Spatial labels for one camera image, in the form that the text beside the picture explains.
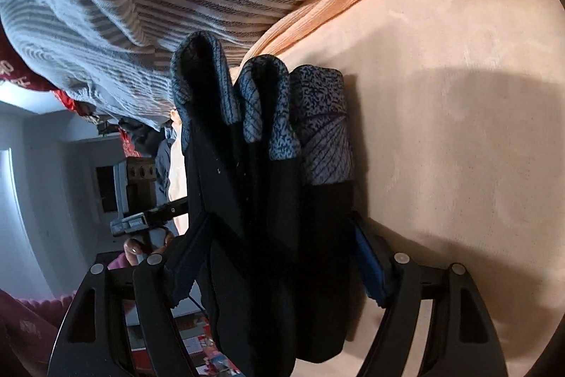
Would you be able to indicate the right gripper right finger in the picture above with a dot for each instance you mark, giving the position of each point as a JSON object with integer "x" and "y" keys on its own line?
{"x": 461, "y": 338}

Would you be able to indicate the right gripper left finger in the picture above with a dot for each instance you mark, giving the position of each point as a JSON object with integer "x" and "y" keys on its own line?
{"x": 93, "y": 339}

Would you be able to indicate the black pants grey waistband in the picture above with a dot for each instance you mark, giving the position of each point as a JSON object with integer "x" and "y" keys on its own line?
{"x": 270, "y": 191}

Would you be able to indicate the maroon left sleeve forearm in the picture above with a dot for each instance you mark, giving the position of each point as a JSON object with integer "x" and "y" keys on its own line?
{"x": 29, "y": 329}

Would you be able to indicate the person's left hand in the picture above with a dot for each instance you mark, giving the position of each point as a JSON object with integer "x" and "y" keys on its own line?
{"x": 135, "y": 249}

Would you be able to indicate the wooden bedside furniture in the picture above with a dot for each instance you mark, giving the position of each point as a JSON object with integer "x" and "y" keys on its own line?
{"x": 140, "y": 182}

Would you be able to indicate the red embroidered cloth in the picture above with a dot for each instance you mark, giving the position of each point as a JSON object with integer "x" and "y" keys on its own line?
{"x": 14, "y": 70}

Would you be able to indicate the peach bed sheet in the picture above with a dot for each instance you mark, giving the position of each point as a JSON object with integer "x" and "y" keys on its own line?
{"x": 457, "y": 119}

